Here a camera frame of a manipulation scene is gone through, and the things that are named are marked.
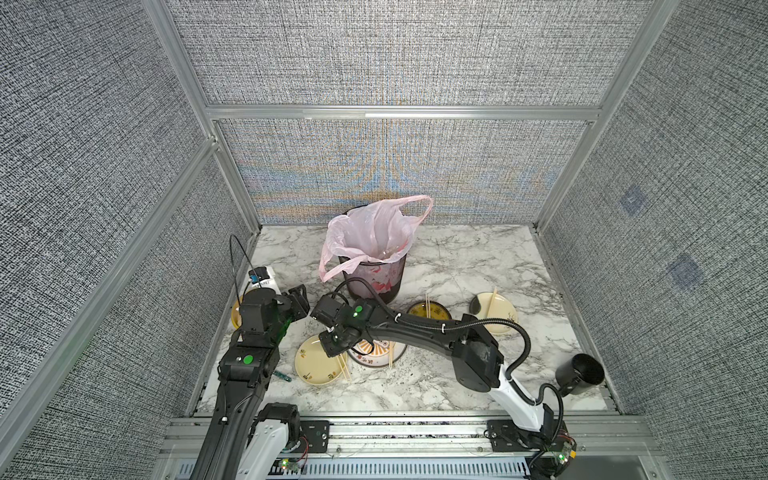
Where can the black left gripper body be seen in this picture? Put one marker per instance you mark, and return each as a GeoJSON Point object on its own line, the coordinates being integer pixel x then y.
{"type": "Point", "coordinates": [284, 317]}

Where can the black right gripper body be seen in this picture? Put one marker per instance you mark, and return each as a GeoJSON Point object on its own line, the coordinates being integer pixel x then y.
{"type": "Point", "coordinates": [334, 342]}

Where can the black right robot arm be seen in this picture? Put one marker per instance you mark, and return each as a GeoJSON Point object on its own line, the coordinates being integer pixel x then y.
{"type": "Point", "coordinates": [477, 361]}

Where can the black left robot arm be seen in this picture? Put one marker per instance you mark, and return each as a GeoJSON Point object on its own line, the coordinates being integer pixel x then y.
{"type": "Point", "coordinates": [244, 373]}

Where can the yellow bamboo steamer basket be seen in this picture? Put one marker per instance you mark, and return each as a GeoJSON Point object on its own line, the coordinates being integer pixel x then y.
{"type": "Point", "coordinates": [235, 316]}

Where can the white plate with orange sunburst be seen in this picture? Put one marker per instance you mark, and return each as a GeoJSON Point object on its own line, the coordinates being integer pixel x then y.
{"type": "Point", "coordinates": [375, 355]}

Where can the cream small plate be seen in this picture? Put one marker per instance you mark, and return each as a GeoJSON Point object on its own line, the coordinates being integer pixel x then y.
{"type": "Point", "coordinates": [313, 366]}

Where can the small green object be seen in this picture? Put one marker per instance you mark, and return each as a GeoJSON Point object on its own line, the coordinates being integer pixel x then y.
{"type": "Point", "coordinates": [282, 376]}

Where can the black mesh trash bin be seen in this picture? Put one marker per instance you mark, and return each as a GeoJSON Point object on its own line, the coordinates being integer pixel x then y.
{"type": "Point", "coordinates": [384, 278]}

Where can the yellow dark patterned small plate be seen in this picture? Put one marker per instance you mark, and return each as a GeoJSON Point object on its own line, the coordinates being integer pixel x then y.
{"type": "Point", "coordinates": [438, 311]}

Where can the pink plastic bin bag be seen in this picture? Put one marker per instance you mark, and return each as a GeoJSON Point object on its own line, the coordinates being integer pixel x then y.
{"type": "Point", "coordinates": [381, 232]}

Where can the cream plate with black patch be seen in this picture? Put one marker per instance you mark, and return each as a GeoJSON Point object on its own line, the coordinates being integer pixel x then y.
{"type": "Point", "coordinates": [502, 308]}

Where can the black round object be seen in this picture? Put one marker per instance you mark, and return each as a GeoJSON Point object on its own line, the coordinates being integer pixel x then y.
{"type": "Point", "coordinates": [579, 374]}

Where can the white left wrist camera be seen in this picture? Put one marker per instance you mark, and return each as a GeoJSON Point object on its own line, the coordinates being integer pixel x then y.
{"type": "Point", "coordinates": [262, 277]}

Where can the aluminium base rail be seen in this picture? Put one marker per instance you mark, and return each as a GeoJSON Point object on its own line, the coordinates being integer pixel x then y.
{"type": "Point", "coordinates": [465, 445]}

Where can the aluminium enclosure frame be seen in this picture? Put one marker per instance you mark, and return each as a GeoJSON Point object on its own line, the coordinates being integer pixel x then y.
{"type": "Point", "coordinates": [635, 140]}

